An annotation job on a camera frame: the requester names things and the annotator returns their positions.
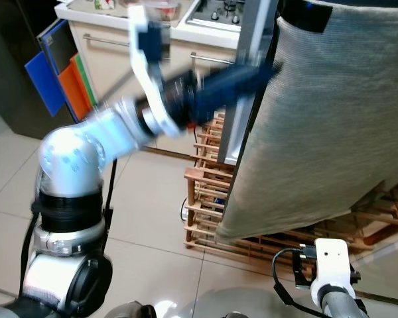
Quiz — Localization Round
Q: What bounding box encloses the beige kitchen base cabinet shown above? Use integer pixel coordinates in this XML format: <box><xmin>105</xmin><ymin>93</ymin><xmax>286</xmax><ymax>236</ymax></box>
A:
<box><xmin>56</xmin><ymin>0</ymin><xmax>233</xmax><ymax>160</ymax></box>

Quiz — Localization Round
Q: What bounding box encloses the white carton green cap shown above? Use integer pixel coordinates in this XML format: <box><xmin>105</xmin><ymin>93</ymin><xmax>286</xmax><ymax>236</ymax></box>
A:
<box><xmin>93</xmin><ymin>0</ymin><xmax>117</xmax><ymax>11</ymax></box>

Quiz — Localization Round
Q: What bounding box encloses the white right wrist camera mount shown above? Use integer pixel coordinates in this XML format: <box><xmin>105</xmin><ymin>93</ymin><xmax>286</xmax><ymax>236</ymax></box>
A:
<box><xmin>310</xmin><ymin>238</ymin><xmax>352</xmax><ymax>295</ymax></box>

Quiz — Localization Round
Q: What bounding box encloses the grey robot left foot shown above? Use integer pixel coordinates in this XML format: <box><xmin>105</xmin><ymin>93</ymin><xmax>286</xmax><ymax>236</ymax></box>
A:
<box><xmin>123</xmin><ymin>301</ymin><xmax>158</xmax><ymax>318</ymax></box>

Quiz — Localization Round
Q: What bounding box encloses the blue flat board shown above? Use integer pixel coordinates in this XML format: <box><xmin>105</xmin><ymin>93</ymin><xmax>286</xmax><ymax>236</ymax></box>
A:
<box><xmin>25</xmin><ymin>52</ymin><xmax>64</xmax><ymax>117</ymax></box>

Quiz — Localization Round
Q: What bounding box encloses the beige woven cloth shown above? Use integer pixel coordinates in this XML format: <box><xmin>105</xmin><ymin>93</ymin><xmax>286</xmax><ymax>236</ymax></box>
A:
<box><xmin>216</xmin><ymin>17</ymin><xmax>398</xmax><ymax>240</ymax></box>

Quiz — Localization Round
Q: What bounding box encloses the green flat board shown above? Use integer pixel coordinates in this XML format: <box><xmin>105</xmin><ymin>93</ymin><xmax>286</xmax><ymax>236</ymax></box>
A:
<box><xmin>73</xmin><ymin>54</ymin><xmax>97</xmax><ymax>107</ymax></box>

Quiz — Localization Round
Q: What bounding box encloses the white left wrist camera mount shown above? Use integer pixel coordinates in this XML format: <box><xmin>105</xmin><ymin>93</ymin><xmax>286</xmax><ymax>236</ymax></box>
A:
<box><xmin>127</xmin><ymin>5</ymin><xmax>190</xmax><ymax>138</ymax></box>

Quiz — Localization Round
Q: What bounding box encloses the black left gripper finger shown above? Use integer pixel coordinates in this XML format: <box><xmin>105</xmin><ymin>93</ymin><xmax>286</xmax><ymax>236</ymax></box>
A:
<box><xmin>202</xmin><ymin>60</ymin><xmax>283</xmax><ymax>92</ymax></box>
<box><xmin>196</xmin><ymin>82</ymin><xmax>256</xmax><ymax>113</ymax></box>

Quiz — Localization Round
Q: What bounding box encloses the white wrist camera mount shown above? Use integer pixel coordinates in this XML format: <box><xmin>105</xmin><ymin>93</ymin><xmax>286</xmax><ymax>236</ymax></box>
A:
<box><xmin>127</xmin><ymin>5</ymin><xmax>190</xmax><ymax>138</ymax></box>
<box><xmin>310</xmin><ymin>238</ymin><xmax>352</xmax><ymax>295</ymax></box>

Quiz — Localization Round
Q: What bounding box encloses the wooden slatted rack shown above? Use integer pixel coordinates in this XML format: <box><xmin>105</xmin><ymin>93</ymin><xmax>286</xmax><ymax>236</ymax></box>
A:
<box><xmin>184</xmin><ymin>109</ymin><xmax>398</xmax><ymax>266</ymax></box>

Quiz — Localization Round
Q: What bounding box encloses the large clear food container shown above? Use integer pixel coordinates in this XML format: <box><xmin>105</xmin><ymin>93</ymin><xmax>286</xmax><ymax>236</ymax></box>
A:
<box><xmin>129</xmin><ymin>0</ymin><xmax>180</xmax><ymax>21</ymax></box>

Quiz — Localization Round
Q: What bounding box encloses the tall dark steel fridge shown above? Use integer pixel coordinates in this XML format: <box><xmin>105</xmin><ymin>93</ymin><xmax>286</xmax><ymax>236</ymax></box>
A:
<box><xmin>0</xmin><ymin>0</ymin><xmax>77</xmax><ymax>133</ymax></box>

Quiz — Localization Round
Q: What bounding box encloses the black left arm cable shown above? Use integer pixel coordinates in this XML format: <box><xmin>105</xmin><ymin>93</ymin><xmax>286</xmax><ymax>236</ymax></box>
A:
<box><xmin>20</xmin><ymin>159</ymin><xmax>118</xmax><ymax>292</ymax></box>

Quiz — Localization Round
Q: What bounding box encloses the steel bar cabinet handle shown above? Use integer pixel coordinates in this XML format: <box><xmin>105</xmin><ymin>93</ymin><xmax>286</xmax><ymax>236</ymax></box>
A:
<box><xmin>83</xmin><ymin>33</ymin><xmax>130</xmax><ymax>48</ymax></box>
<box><xmin>189</xmin><ymin>52</ymin><xmax>233</xmax><ymax>66</ymax></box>

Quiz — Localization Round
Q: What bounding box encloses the steel gas hob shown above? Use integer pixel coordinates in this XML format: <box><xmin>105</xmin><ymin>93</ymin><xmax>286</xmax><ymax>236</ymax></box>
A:
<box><xmin>186</xmin><ymin>0</ymin><xmax>239</xmax><ymax>30</ymax></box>

